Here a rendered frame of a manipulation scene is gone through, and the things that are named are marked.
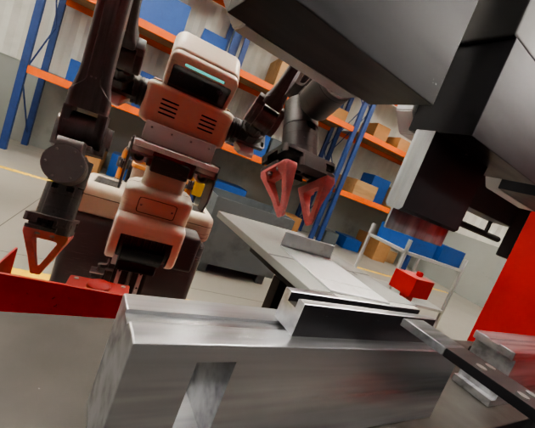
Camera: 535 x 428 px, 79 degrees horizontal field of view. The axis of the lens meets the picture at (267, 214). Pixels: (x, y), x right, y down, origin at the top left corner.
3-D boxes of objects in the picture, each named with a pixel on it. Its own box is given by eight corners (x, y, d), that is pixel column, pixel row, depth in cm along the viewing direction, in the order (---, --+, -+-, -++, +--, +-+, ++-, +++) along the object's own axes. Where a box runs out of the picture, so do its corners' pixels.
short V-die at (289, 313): (403, 327, 40) (413, 306, 40) (425, 342, 38) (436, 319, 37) (274, 316, 29) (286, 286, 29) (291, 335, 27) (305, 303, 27)
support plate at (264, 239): (299, 238, 63) (301, 233, 62) (413, 312, 41) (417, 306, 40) (216, 216, 53) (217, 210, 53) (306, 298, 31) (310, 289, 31)
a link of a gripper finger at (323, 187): (335, 224, 48) (336, 167, 51) (298, 212, 44) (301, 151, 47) (305, 232, 53) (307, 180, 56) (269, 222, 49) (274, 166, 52)
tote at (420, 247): (398, 243, 387) (404, 229, 385) (431, 259, 342) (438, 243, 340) (376, 235, 373) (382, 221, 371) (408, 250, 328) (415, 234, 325)
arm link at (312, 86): (332, 102, 60) (295, 74, 58) (377, 62, 50) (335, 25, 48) (312, 150, 55) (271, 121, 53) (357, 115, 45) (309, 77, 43)
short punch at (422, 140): (431, 243, 37) (468, 164, 35) (448, 250, 35) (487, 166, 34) (375, 223, 31) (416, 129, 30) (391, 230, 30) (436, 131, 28)
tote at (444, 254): (423, 252, 402) (430, 239, 400) (458, 268, 357) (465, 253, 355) (402, 244, 388) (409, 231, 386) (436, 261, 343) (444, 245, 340)
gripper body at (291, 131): (336, 175, 51) (337, 133, 53) (284, 152, 45) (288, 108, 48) (308, 187, 56) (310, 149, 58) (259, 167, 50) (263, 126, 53)
